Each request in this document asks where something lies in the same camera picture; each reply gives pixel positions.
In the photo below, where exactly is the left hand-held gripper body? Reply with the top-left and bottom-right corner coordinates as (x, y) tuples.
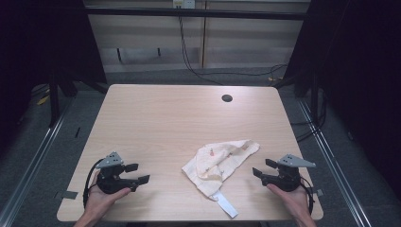
(95, 150), (140, 195)

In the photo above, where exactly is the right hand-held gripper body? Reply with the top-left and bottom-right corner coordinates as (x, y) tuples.
(260, 153), (317, 193)

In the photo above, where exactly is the cream cloth with white strap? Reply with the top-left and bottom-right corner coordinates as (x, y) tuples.
(181, 139), (261, 219)

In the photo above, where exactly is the person's left hand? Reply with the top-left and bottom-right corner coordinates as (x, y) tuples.
(82, 171), (132, 219)

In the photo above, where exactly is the person's right hand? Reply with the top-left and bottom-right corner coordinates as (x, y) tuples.
(266, 183), (312, 219)

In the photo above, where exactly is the black metal stand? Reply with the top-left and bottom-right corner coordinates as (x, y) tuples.
(48, 71), (61, 129)

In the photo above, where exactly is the yellow floor tape piece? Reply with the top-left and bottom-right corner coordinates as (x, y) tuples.
(36, 94), (51, 107)

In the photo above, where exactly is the black curtain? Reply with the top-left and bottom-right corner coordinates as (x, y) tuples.
(273, 0), (401, 193)
(0, 0), (108, 152)

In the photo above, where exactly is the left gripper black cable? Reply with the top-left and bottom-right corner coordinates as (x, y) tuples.
(82, 158), (107, 209)

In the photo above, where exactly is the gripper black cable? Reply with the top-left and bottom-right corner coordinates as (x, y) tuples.
(299, 175), (317, 216)
(82, 158), (107, 209)

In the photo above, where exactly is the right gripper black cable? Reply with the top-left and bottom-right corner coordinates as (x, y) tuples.
(299, 175), (317, 216)

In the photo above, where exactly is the black floor cable bundle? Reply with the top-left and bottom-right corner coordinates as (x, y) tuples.
(289, 88), (327, 144)

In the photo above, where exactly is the aluminium floor rail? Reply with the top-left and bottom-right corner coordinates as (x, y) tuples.
(297, 98), (374, 227)
(0, 94), (76, 227)

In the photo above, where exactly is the black hanging power cable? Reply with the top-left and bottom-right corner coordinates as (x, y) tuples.
(179, 15), (288, 79)
(178, 15), (225, 87)

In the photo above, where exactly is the black horizontal frame bar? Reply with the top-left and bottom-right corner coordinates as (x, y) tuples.
(84, 7), (308, 22)

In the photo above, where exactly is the white wall socket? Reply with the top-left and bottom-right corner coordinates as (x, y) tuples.
(172, 0), (197, 9)

